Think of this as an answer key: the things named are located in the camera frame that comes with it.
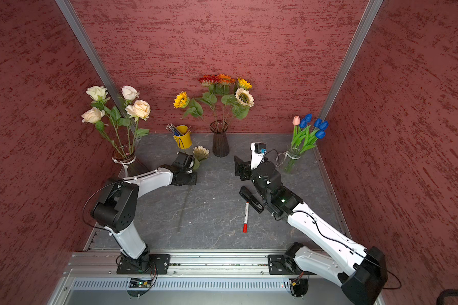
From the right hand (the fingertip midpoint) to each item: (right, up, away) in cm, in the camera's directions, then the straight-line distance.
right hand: (242, 160), depth 73 cm
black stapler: (+4, -19, +17) cm, 26 cm away
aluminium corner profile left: (-67, +38, +26) cm, 81 cm away
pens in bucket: (-37, +16, +30) cm, 51 cm away
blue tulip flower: (+32, +20, +15) cm, 41 cm away
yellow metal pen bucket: (-34, +10, +40) cm, 53 cm away
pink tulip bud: (+26, +17, +14) cm, 34 cm away
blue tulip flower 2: (+29, +16, +15) cm, 37 cm away
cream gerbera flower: (-23, +2, +31) cm, 38 cm away
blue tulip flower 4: (+33, +7, +15) cm, 37 cm away
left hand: (-25, -13, +24) cm, 36 cm away
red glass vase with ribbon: (-56, +2, +15) cm, 58 cm away
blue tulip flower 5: (+36, +15, +9) cm, 40 cm away
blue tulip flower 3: (+35, +16, +13) cm, 41 cm away
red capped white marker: (+2, -31, +11) cm, 33 cm away
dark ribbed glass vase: (-11, +6, +33) cm, 35 cm away
